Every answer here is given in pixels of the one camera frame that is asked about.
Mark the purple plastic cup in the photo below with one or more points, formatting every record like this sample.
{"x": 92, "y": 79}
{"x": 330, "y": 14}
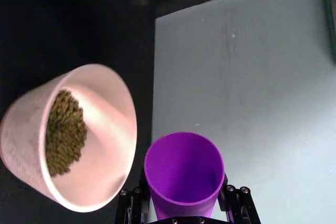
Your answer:
{"x": 183, "y": 166}

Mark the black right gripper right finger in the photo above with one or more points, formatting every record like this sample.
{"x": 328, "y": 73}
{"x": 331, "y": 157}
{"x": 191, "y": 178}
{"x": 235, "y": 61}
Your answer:
{"x": 240, "y": 203}

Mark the black table cloth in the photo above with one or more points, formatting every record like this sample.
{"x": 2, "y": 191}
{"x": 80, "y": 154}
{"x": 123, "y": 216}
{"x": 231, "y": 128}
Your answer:
{"x": 52, "y": 24}

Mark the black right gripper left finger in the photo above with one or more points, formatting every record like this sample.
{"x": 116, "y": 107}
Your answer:
{"x": 131, "y": 205}

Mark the green beans heap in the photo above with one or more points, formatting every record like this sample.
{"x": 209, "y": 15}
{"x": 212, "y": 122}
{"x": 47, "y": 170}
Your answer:
{"x": 65, "y": 134}

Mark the pale pink cup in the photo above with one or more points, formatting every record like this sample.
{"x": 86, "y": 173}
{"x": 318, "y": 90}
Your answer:
{"x": 105, "y": 119}

